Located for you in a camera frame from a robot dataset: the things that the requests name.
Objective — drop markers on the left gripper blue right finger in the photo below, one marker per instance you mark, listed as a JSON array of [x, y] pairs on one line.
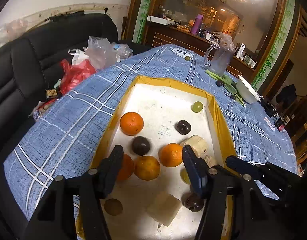
[[196, 169]]

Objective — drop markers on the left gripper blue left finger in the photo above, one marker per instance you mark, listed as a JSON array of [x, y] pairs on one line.
[[108, 171]]

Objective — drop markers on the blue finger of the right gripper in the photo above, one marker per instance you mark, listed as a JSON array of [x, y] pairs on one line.
[[242, 167]]

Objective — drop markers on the white foam cylinder block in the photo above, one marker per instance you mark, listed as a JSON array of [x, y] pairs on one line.
[[201, 148]]

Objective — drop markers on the lighter orange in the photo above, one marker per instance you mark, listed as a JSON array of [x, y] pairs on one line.
[[171, 155]]

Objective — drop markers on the brown kiwi fruit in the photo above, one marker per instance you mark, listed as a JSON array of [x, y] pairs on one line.
[[113, 207]]

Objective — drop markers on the large dark orange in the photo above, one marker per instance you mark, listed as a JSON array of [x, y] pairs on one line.
[[146, 168]]

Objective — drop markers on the dark passion fruit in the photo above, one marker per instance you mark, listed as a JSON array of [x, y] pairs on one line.
[[140, 146]]

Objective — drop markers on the beige sponge cake block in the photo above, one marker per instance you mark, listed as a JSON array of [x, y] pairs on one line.
[[164, 208]]

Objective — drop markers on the small tangerine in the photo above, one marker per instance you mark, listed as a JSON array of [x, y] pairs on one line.
[[131, 123]]

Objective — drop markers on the green fruit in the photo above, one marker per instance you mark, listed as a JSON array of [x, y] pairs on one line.
[[197, 106]]

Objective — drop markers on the green plum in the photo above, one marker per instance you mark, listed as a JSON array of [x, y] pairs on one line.
[[184, 176]]

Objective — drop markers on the white red label card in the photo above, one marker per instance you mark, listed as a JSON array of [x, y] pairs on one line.
[[272, 127]]

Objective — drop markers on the yellow white foam box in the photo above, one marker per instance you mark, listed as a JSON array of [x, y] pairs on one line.
[[161, 102]]

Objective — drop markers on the red black jar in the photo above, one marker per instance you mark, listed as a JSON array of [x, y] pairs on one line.
[[280, 123]]

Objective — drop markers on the blue plaid tablecloth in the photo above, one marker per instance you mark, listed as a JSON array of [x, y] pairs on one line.
[[64, 140]]

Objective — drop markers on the black power adapter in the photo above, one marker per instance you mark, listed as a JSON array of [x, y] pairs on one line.
[[270, 110]]

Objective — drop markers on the white bowl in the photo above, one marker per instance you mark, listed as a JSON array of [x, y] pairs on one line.
[[247, 91]]

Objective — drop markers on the small dark grape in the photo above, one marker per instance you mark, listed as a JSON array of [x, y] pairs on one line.
[[219, 83]]

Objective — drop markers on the green leafy vegetable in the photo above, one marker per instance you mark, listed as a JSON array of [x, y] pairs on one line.
[[228, 84]]

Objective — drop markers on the red plastic bag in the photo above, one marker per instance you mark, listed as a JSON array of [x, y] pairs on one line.
[[74, 74]]

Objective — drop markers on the clear plastic pitcher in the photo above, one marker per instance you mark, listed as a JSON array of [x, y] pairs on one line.
[[218, 56]]

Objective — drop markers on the clear plastic bag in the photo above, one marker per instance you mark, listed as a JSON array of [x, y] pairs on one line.
[[103, 53]]

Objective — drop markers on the black leather sofa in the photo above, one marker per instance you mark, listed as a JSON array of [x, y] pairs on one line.
[[30, 64]]

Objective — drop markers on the purple thermos bottle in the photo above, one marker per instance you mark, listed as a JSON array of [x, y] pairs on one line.
[[197, 24]]

